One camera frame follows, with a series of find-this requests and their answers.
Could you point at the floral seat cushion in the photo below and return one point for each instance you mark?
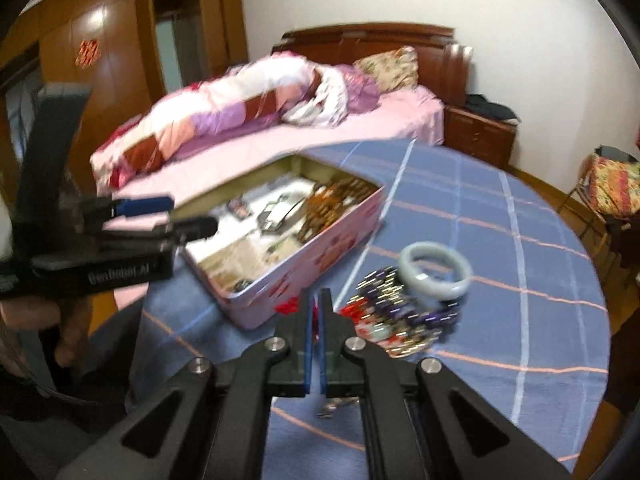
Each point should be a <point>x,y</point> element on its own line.
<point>612,185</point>

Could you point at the metal frame chair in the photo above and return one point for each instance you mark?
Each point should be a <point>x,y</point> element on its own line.
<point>575,195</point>

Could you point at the pale jade bangle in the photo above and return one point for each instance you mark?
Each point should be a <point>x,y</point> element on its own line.
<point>415,275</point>

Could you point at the floral pillow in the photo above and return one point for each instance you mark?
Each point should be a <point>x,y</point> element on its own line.
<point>390,67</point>

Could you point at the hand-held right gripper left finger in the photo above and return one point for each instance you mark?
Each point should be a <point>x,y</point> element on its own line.
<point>309,340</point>

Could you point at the silver metal jewelry piece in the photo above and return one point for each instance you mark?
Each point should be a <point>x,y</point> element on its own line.
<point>330,406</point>
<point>280,210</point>

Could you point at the red paper sticker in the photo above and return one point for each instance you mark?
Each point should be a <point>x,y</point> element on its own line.
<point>87,52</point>

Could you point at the wooden bed headboard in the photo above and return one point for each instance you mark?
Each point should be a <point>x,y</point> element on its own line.
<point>370,42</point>

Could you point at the pink patchwork quilt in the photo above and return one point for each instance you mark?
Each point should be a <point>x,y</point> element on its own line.
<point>225,100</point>

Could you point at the blue plaid tablecloth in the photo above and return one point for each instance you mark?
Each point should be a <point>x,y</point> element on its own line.
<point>475,210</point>

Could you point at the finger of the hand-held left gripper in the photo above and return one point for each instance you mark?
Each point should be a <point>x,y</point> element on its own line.
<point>145,206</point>
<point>195,227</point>

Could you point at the printed paper lining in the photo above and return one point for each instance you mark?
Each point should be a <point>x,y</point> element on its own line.
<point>235,260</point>

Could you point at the pink floral tin box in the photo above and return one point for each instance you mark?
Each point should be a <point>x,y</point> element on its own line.
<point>300,280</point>

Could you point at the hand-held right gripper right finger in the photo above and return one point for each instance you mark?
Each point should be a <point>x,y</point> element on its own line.
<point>325,340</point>

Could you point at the dark folded clothes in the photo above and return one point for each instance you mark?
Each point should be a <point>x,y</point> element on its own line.
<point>487,107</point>

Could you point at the person's left hand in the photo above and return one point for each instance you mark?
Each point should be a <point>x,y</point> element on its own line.
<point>75,325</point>

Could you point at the brown wooden wardrobe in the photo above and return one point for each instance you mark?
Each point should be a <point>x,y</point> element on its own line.
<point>115,25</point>

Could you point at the wooden nightstand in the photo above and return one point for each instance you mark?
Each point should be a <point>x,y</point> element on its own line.
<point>475,135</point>

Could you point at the pink bed sheet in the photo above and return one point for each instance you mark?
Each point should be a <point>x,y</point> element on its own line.
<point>400,115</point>

